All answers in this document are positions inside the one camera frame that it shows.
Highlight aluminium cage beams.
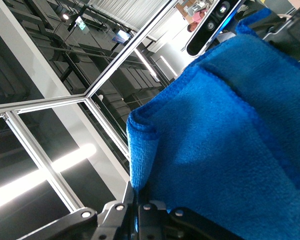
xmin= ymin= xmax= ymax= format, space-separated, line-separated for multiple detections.
xmin=0 ymin=0 xmax=177 ymax=213

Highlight blue monitor screen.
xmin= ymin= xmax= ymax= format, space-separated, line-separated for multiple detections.
xmin=111 ymin=31 xmax=131 ymax=45

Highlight blue towel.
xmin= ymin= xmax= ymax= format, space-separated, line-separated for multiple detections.
xmin=126 ymin=6 xmax=300 ymax=240

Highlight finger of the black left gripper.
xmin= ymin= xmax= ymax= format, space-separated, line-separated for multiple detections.
xmin=263 ymin=4 xmax=300 ymax=67

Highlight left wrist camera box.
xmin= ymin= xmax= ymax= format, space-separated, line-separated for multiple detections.
xmin=185 ymin=0 xmax=244 ymax=58

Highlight person in pink shirt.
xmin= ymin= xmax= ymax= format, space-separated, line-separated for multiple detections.
xmin=186 ymin=6 xmax=207 ymax=33

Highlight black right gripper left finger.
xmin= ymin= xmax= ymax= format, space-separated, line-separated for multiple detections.
xmin=22 ymin=181 xmax=136 ymax=240

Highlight green hanging sign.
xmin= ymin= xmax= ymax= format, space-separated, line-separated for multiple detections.
xmin=74 ymin=16 xmax=90 ymax=32

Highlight long ceiling light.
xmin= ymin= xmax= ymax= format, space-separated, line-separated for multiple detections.
xmin=159 ymin=56 xmax=178 ymax=78
xmin=133 ymin=48 xmax=158 ymax=79
xmin=0 ymin=143 xmax=98 ymax=213

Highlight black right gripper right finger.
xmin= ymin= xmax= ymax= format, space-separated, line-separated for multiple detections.
xmin=135 ymin=197 xmax=243 ymax=240

